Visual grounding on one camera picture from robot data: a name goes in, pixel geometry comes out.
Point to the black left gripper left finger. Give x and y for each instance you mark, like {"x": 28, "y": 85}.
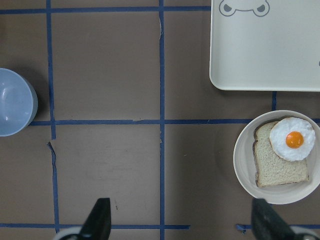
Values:
{"x": 98, "y": 223}

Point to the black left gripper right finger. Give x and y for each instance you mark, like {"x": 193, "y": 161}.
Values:
{"x": 267, "y": 224}

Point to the cream round plate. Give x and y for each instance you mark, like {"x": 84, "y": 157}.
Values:
{"x": 245, "y": 169}

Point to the bread slice bottom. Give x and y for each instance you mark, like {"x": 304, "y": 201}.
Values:
{"x": 272, "y": 170}

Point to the fried egg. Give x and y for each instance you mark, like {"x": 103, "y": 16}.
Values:
{"x": 292, "y": 139}

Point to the blue bowl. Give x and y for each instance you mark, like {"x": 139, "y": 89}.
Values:
{"x": 18, "y": 103}

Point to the cream bear tray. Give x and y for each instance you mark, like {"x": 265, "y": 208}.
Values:
{"x": 265, "y": 45}

